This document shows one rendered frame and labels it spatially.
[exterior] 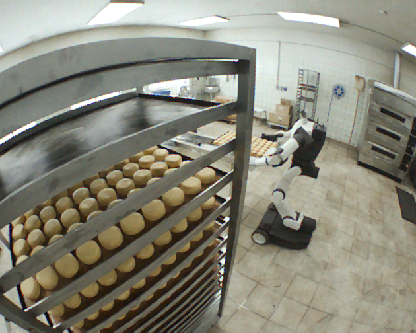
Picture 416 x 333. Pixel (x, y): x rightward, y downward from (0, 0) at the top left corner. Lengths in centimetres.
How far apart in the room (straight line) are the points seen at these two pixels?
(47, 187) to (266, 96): 596
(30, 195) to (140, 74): 20
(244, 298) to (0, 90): 194
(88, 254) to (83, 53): 31
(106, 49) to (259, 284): 199
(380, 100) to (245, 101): 428
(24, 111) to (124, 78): 13
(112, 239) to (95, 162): 17
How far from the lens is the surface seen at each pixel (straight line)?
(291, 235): 222
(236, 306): 188
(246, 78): 42
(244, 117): 43
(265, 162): 144
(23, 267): 32
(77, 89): 23
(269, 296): 197
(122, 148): 26
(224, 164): 196
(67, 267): 39
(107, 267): 36
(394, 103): 469
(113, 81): 24
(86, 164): 25
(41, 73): 19
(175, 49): 26
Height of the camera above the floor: 178
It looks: 31 degrees down
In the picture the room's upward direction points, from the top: straight up
